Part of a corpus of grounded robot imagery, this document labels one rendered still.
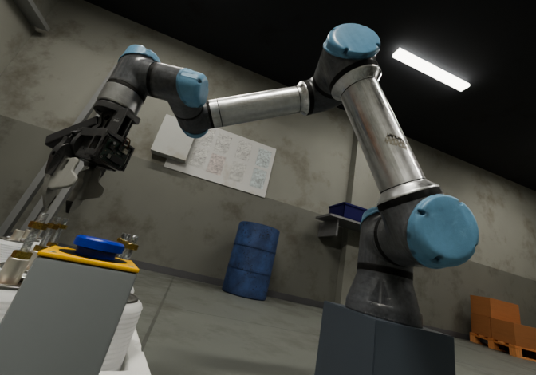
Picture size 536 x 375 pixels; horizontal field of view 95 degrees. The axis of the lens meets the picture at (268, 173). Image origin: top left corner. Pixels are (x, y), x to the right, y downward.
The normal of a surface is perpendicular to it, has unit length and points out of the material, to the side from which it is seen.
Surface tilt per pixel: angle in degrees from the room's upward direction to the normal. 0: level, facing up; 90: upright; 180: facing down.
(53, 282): 90
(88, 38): 90
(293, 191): 90
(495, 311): 90
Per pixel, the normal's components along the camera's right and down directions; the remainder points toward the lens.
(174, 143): 0.30, -0.28
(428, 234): 0.11, -0.22
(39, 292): 0.55, -0.18
